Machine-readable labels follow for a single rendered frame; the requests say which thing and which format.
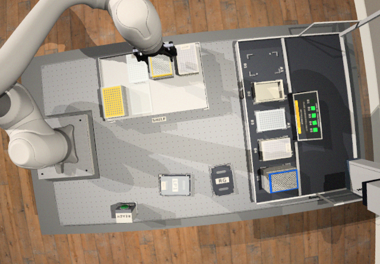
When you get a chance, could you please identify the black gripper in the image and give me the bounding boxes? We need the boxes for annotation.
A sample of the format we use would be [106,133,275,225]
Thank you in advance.
[133,42,178,65]

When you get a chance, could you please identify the dark grey rectangular nest with label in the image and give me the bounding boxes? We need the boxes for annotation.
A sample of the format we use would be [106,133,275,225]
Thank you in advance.
[209,163,236,197]

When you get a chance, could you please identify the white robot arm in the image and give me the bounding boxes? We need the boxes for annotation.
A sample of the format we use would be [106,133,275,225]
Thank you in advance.
[0,0,163,174]

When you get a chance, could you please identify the clear plastic lid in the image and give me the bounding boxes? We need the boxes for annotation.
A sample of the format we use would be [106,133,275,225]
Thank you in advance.
[129,82,154,115]
[148,54,173,78]
[100,84,126,119]

